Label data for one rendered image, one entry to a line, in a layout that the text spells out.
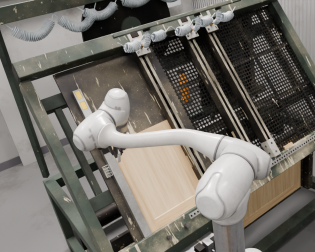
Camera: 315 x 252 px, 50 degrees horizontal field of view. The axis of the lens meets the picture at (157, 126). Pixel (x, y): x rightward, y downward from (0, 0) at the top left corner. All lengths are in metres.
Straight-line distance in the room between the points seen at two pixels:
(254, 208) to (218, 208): 1.95
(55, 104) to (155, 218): 0.90
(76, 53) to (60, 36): 3.04
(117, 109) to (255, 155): 0.56
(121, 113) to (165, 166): 0.83
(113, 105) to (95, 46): 0.87
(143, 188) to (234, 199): 1.11
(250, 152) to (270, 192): 1.89
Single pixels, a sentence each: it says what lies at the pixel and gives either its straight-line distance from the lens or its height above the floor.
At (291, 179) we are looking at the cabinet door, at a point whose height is 0.39.
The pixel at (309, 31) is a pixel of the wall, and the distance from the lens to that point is 4.59.
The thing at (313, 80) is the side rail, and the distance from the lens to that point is 3.09.
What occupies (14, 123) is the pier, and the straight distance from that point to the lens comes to 5.06.
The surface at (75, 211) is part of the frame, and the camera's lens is 2.58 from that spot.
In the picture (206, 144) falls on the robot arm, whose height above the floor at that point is 1.68.
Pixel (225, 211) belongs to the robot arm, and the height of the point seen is 1.62.
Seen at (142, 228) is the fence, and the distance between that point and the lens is 2.01.
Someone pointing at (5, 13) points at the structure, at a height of 2.16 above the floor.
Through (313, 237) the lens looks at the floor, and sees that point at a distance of 3.25.
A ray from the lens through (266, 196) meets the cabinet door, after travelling 2.99.
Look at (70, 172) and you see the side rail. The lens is 1.93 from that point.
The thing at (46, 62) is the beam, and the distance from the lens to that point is 2.06.
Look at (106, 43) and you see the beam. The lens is 2.18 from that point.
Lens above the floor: 2.27
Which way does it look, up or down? 25 degrees down
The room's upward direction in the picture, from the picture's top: 11 degrees counter-clockwise
